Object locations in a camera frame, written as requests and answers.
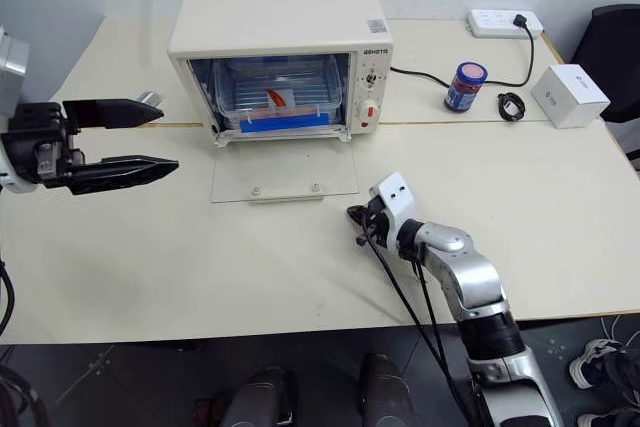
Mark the dark rounded shape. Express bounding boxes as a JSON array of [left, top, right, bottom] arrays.
[[218, 365, 297, 427], [358, 352, 427, 427]]

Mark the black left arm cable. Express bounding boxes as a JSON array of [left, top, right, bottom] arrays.
[[0, 256, 17, 334]]

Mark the black oven power cable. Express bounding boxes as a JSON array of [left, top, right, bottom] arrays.
[[389, 25, 537, 92]]

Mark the orange food piece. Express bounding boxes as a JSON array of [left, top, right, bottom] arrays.
[[264, 88, 290, 110]]

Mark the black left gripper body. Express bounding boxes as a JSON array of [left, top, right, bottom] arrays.
[[0, 101, 84, 191]]

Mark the white cardboard box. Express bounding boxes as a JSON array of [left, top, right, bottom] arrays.
[[530, 64, 613, 130]]

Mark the cream white toaster oven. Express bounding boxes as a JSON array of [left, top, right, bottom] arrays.
[[167, 0, 395, 149]]

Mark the coiled black cable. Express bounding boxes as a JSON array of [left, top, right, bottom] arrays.
[[496, 91, 527, 123]]

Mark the clear plastic food container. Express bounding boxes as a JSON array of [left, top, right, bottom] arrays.
[[213, 56, 347, 131]]

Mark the clear glass oven door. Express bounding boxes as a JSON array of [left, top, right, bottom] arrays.
[[210, 139, 361, 206]]

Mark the black white sneaker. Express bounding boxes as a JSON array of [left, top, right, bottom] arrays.
[[569, 338, 627, 391], [576, 407, 640, 427]]

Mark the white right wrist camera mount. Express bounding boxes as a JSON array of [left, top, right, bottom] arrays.
[[368, 171, 418, 249]]

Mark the black chair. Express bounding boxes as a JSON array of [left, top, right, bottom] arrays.
[[569, 3, 640, 171]]

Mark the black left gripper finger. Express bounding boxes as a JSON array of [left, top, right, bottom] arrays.
[[68, 155, 180, 197], [61, 97, 166, 130]]

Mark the white red oven knob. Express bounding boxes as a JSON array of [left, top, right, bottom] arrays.
[[356, 100, 380, 123]]

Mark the blue jar with pink lid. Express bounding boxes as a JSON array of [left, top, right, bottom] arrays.
[[443, 61, 488, 114]]

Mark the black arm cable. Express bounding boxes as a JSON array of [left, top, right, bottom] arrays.
[[0, 256, 17, 334], [367, 226, 484, 427]]

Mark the white oven door handle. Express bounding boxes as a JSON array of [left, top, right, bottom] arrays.
[[248, 181, 324, 205]]

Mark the white power strip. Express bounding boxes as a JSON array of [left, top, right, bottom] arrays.
[[466, 8, 545, 40]]

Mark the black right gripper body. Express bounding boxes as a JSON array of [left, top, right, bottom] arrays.
[[361, 196, 397, 249]]

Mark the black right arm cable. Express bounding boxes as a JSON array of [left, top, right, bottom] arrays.
[[367, 226, 484, 427]]

